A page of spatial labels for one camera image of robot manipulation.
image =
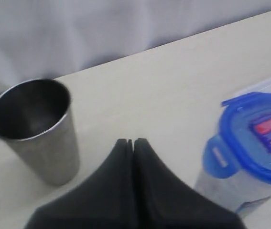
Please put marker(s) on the clear plastic tall container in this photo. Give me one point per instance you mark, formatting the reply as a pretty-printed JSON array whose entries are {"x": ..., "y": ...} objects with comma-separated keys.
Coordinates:
[{"x": 240, "y": 193}]

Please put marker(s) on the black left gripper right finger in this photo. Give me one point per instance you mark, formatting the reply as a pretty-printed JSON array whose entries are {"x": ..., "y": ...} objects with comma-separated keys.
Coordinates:
[{"x": 166, "y": 202}]

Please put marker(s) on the stainless steel tumbler cup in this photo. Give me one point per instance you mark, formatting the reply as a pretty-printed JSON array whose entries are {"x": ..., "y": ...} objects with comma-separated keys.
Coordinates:
[{"x": 36, "y": 122}]

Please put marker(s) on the blue plastic container lid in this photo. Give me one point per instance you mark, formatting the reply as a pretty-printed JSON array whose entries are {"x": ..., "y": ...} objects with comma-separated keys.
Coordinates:
[{"x": 243, "y": 139}]

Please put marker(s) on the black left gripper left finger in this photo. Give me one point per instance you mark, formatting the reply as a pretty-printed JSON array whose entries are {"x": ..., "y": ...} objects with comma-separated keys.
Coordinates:
[{"x": 105, "y": 200}]

